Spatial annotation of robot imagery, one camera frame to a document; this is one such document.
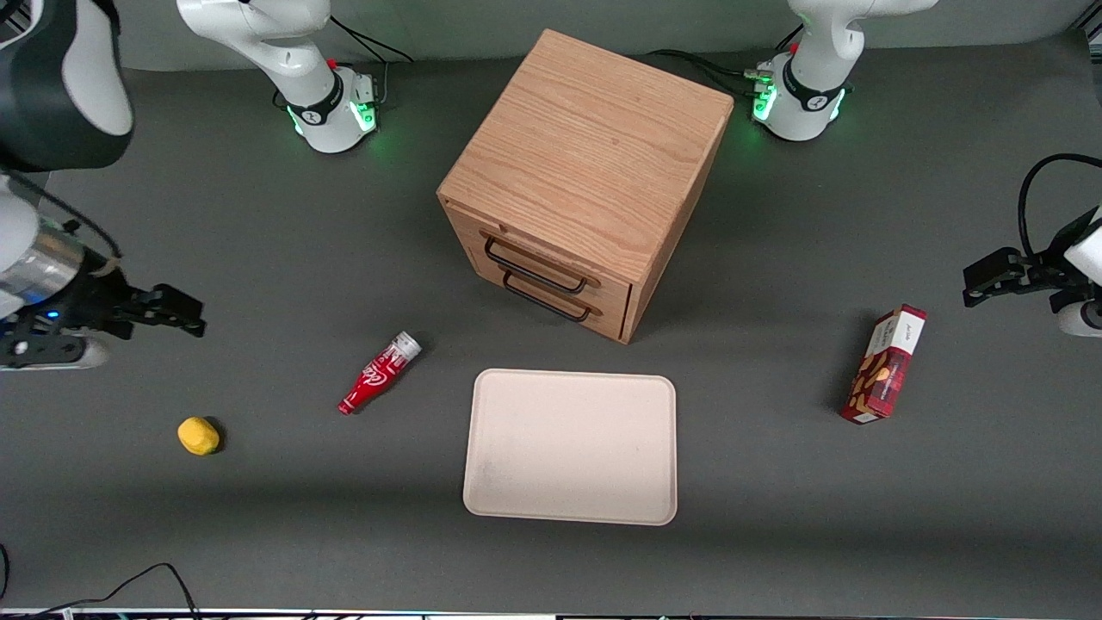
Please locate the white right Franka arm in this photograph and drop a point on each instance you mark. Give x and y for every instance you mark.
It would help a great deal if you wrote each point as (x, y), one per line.
(293, 60)

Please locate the yellow lemon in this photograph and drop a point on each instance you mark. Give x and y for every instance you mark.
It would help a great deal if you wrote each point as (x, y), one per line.
(199, 436)

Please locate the red plaid cookie box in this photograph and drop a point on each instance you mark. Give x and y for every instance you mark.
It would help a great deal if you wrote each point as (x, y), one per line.
(887, 366)

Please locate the red cola bottle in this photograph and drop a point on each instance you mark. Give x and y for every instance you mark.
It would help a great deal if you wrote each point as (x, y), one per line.
(379, 375)

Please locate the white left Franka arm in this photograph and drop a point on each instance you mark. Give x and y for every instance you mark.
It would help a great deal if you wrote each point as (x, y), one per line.
(809, 77)

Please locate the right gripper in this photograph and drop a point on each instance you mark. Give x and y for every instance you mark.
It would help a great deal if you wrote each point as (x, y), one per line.
(96, 297)

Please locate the oak wooden drawer cabinet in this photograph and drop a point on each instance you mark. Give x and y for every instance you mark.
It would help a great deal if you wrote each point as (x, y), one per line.
(594, 146)

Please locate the beige plastic tray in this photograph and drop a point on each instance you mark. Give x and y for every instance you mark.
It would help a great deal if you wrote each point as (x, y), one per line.
(570, 448)

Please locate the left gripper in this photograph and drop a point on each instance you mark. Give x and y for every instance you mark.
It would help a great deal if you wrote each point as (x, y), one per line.
(1036, 269)

